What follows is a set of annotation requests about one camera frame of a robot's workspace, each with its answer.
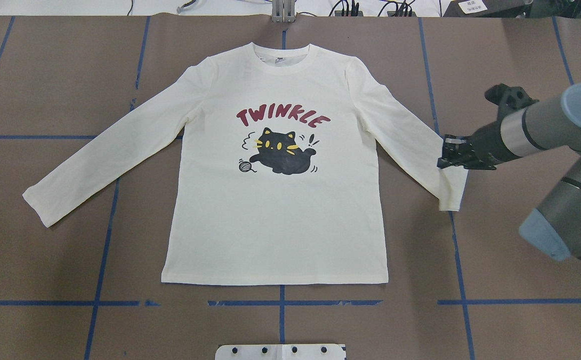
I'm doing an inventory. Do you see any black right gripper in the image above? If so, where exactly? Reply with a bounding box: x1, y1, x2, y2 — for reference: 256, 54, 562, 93
437, 121, 509, 170

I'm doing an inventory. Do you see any cream long-sleeve cat shirt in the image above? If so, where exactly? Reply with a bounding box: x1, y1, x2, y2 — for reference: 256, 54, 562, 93
22, 43, 468, 286

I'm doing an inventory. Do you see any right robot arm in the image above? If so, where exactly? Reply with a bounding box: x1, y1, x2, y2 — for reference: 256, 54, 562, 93
437, 82, 581, 261

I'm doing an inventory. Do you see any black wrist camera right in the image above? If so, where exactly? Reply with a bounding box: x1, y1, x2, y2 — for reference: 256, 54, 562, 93
484, 83, 539, 122

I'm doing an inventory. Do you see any aluminium frame post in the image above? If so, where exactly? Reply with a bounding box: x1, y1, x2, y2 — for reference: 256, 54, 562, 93
270, 0, 297, 23

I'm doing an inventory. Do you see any white central pedestal column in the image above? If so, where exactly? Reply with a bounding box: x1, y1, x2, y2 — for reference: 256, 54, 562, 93
214, 343, 347, 360

